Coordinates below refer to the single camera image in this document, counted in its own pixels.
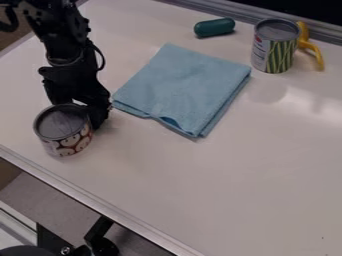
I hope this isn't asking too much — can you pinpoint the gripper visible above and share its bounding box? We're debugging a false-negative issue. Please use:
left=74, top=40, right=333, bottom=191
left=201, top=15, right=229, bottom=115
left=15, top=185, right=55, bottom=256
left=37, top=49, right=113, bottom=131

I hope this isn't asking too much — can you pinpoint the red can with mushroom print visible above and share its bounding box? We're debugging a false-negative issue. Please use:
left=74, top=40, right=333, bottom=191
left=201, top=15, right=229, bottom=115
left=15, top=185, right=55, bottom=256
left=32, top=102, right=95, bottom=159

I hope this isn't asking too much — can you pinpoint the green and yellow striped can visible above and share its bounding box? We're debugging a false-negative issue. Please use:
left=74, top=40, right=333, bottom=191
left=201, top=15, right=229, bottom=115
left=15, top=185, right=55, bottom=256
left=248, top=17, right=302, bottom=75

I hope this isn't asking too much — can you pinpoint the blue cloth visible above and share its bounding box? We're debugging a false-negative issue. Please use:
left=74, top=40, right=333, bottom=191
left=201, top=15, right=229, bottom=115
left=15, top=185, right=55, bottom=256
left=109, top=42, right=254, bottom=140

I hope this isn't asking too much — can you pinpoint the green toy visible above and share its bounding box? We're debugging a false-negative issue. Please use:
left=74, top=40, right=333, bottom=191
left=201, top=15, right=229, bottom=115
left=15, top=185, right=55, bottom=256
left=192, top=16, right=237, bottom=39

